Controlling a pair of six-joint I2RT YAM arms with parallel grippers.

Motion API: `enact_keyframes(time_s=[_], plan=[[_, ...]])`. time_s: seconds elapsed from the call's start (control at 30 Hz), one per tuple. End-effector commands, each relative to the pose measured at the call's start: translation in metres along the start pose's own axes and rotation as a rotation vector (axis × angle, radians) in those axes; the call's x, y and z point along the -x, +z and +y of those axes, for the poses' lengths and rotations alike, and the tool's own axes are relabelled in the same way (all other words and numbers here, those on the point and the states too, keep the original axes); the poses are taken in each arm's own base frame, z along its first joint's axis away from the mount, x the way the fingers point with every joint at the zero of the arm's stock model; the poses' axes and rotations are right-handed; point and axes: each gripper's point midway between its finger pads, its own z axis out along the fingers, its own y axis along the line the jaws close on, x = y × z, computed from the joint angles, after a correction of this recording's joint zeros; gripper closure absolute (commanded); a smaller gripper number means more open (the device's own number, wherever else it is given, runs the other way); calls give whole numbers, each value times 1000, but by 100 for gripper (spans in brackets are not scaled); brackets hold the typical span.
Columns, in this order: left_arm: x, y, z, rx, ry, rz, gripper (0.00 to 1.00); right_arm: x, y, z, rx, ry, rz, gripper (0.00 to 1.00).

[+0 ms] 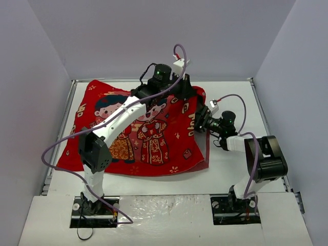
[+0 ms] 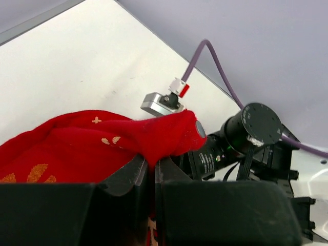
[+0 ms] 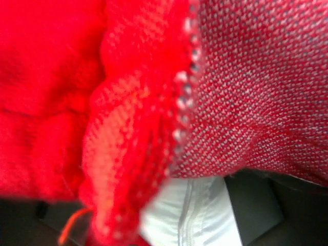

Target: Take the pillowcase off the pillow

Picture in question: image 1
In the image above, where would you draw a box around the red printed pillowcase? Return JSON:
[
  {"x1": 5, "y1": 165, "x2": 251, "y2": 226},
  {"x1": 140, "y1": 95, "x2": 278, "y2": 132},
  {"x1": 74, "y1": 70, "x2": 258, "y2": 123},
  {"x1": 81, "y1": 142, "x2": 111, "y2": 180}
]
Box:
[{"x1": 71, "y1": 80, "x2": 209, "y2": 177}]

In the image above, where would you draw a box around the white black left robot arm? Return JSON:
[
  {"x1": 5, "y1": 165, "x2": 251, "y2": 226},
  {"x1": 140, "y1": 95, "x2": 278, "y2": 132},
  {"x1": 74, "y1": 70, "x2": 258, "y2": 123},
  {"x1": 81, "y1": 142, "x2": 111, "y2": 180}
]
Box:
[{"x1": 78, "y1": 58, "x2": 196, "y2": 215}]

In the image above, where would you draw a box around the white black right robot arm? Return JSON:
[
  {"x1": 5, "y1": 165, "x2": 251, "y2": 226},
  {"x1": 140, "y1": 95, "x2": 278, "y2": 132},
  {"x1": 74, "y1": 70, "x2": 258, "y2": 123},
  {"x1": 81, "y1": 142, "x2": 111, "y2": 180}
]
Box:
[{"x1": 195, "y1": 106, "x2": 288, "y2": 212}]

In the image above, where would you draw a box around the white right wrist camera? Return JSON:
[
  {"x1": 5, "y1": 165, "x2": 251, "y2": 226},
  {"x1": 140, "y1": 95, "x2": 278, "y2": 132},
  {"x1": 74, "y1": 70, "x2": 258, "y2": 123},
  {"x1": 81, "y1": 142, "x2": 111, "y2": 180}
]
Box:
[{"x1": 209, "y1": 100, "x2": 219, "y2": 115}]

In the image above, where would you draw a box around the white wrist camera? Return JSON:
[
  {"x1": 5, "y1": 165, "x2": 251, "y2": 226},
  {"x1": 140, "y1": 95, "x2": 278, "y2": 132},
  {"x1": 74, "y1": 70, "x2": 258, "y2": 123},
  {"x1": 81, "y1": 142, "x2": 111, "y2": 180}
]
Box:
[
  {"x1": 209, "y1": 100, "x2": 219, "y2": 115},
  {"x1": 172, "y1": 58, "x2": 185, "y2": 76}
]

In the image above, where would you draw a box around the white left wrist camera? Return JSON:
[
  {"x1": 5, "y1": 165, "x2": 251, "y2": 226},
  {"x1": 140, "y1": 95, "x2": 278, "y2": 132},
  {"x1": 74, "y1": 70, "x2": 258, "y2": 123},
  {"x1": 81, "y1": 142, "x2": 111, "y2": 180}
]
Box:
[{"x1": 172, "y1": 58, "x2": 185, "y2": 76}]

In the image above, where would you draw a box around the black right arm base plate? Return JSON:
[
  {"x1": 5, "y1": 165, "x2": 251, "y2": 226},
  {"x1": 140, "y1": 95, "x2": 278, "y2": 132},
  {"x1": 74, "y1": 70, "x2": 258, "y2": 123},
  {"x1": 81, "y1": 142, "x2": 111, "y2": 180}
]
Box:
[{"x1": 210, "y1": 195, "x2": 261, "y2": 226}]

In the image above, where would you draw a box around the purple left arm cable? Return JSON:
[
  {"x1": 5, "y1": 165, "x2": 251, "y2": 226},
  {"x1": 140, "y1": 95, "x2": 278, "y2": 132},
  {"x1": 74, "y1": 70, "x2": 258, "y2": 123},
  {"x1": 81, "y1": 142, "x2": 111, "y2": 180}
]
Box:
[{"x1": 42, "y1": 44, "x2": 190, "y2": 226}]

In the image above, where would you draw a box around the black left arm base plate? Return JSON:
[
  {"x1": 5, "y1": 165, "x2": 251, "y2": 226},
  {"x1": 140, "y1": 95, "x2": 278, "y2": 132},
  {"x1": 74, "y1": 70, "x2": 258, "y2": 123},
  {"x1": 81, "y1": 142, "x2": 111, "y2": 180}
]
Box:
[{"x1": 70, "y1": 196, "x2": 118, "y2": 229}]

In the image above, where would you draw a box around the thin black cable loop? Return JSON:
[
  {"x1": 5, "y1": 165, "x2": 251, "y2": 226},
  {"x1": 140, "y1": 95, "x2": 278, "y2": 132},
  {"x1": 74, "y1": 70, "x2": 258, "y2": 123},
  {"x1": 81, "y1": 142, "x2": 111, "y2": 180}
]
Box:
[{"x1": 76, "y1": 202, "x2": 94, "y2": 241}]

